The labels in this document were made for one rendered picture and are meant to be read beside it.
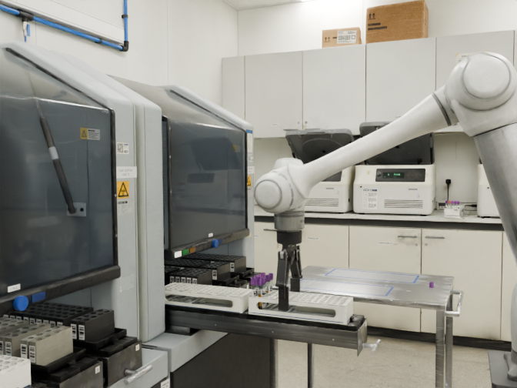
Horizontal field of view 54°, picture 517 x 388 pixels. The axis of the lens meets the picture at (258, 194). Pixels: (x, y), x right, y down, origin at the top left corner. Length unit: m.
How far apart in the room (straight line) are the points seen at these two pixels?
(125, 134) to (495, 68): 0.93
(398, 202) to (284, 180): 2.53
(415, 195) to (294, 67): 1.44
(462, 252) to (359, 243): 0.70
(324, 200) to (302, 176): 2.55
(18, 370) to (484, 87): 1.11
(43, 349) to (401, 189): 2.93
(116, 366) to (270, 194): 0.56
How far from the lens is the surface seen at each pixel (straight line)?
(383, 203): 3.77
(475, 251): 3.75
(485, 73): 1.21
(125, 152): 1.44
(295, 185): 1.29
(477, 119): 1.25
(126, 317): 1.49
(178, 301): 1.68
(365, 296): 1.76
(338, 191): 3.81
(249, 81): 4.41
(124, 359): 1.36
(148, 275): 1.55
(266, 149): 4.66
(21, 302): 1.15
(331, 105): 4.15
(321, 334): 1.47
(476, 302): 3.82
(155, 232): 1.56
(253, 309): 1.54
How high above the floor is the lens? 1.25
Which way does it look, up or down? 3 degrees down
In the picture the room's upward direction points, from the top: straight up
